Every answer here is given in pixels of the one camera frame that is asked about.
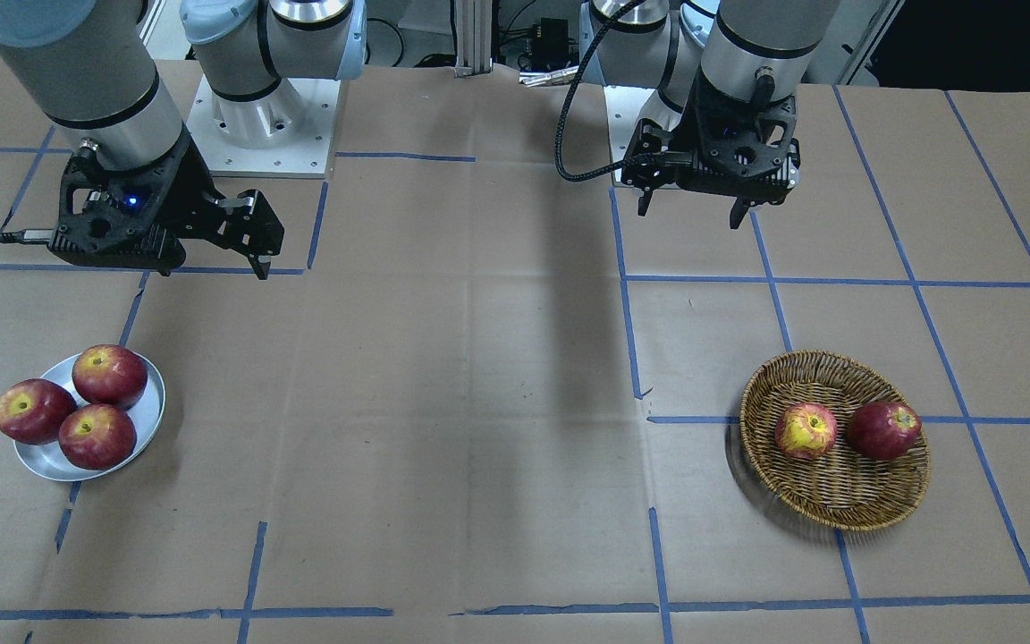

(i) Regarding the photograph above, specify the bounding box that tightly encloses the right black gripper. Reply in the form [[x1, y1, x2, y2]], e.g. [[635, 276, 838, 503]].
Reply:
[[46, 143, 285, 280]]

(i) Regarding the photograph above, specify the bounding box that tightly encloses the woven wicker basket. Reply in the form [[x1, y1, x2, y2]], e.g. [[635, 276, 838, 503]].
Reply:
[[739, 350, 932, 531]]

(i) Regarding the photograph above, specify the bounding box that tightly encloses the red apple plate front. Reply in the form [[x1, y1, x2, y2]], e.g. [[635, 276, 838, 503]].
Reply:
[[57, 403, 138, 471]]

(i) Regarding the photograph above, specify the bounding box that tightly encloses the red yellow apple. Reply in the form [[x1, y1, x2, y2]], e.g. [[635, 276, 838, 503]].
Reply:
[[775, 402, 840, 461]]

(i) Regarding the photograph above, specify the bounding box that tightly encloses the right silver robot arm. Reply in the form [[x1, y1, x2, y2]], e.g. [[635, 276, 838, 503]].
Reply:
[[0, 1, 367, 280]]

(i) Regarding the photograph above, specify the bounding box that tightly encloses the red apple plate back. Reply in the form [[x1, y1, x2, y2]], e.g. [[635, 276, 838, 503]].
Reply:
[[71, 345, 148, 409]]

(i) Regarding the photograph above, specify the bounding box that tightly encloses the dark red apple in basket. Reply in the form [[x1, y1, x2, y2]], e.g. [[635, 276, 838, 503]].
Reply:
[[846, 401, 921, 461]]

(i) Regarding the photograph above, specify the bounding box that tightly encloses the aluminium frame post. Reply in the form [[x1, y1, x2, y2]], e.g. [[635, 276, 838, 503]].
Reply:
[[452, 0, 497, 78]]

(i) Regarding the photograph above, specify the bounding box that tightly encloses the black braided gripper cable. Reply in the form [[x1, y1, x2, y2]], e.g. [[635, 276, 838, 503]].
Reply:
[[554, 0, 650, 183]]

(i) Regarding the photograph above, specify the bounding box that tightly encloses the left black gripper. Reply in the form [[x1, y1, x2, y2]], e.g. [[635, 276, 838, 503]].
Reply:
[[621, 71, 798, 231]]

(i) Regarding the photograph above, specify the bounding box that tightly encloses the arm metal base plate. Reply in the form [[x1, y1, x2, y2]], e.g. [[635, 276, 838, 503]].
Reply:
[[604, 86, 681, 162], [185, 79, 343, 179]]

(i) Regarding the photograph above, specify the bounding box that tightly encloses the red apple plate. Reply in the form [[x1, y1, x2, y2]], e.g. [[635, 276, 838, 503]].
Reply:
[[57, 403, 138, 471], [0, 378, 78, 445], [71, 345, 148, 409]]

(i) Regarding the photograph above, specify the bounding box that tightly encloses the white round plate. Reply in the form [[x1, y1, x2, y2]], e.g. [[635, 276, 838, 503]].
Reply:
[[13, 355, 166, 484]]

